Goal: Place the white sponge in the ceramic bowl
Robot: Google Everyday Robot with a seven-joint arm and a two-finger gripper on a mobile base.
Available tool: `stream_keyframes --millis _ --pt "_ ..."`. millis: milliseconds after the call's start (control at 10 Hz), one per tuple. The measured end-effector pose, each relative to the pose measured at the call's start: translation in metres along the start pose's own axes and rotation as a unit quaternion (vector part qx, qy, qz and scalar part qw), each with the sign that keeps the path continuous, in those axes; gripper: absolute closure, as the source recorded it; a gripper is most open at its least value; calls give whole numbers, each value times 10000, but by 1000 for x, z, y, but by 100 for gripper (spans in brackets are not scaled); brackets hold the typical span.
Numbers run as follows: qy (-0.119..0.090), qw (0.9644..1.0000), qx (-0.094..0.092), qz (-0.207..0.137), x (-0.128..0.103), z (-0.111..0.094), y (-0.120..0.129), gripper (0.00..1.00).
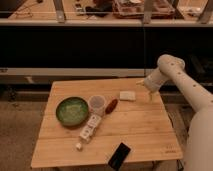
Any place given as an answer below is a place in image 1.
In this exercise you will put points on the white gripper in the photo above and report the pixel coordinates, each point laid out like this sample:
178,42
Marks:
153,82

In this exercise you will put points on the white sponge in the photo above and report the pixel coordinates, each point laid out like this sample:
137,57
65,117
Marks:
127,95

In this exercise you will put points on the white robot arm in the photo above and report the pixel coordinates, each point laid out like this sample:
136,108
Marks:
198,154

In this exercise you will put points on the green ceramic bowl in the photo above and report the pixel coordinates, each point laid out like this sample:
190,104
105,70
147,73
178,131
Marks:
72,111

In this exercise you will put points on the brown sausage-shaped object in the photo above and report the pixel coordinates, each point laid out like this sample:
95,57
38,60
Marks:
111,106

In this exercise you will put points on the clear plastic cup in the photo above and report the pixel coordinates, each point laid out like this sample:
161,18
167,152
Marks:
97,104

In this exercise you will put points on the wooden folding table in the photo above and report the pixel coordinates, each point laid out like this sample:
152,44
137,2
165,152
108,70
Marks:
142,125

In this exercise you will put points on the white plastic bottle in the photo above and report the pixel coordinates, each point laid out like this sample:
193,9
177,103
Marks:
89,129

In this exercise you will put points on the black smartphone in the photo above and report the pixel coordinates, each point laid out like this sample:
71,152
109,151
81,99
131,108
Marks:
119,156

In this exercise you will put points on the cluttered tray on shelf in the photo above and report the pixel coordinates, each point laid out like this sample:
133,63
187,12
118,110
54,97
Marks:
135,8

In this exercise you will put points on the small white bottle cap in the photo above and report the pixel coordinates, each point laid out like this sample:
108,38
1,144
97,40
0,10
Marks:
79,146

